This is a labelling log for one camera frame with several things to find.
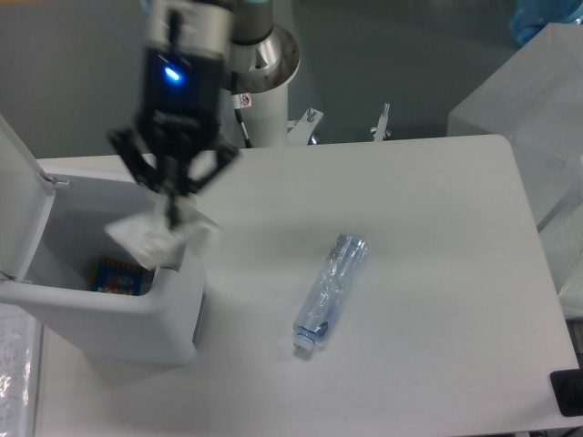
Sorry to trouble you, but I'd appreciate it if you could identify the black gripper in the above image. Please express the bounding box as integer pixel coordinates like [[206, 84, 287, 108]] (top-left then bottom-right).
[[107, 46, 240, 228]]

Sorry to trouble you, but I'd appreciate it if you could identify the white plastic wrapper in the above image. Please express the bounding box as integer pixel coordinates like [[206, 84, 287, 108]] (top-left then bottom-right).
[[105, 195, 222, 270]]

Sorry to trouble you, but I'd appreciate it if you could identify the clear crushed plastic bottle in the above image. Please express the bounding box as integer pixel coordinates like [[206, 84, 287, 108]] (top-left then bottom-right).
[[292, 233, 368, 358]]

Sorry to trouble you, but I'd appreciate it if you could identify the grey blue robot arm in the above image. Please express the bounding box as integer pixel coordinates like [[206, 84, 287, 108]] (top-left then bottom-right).
[[108, 1, 301, 229]]

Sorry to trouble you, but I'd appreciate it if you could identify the white open trash can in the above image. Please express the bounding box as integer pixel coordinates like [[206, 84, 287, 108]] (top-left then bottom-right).
[[1, 123, 205, 365]]

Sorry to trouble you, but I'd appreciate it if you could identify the blue yellow snack packet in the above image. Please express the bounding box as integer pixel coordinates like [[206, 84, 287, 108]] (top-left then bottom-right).
[[90, 258, 155, 297]]

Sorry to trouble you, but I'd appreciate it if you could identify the paper sheet in sleeve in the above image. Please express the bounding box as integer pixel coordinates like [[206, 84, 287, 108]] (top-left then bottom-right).
[[1, 304, 42, 436]]

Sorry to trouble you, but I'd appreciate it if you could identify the translucent plastic box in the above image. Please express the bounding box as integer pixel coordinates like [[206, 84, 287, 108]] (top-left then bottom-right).
[[447, 24, 582, 320]]

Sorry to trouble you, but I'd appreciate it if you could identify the blue water jug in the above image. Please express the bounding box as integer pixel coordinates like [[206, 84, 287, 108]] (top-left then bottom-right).
[[509, 0, 582, 47]]

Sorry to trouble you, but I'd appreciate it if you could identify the black device at edge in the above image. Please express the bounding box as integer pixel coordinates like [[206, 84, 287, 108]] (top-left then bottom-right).
[[550, 369, 583, 417]]

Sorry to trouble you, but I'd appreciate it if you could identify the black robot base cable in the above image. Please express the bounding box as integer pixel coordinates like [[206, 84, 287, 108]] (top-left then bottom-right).
[[230, 71, 254, 149]]

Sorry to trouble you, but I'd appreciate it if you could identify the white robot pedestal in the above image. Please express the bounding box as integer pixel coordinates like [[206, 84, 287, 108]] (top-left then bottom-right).
[[220, 84, 288, 148]]

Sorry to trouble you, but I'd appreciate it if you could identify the white mounting bracket right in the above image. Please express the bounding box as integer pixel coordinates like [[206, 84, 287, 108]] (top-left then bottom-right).
[[287, 107, 324, 146]]

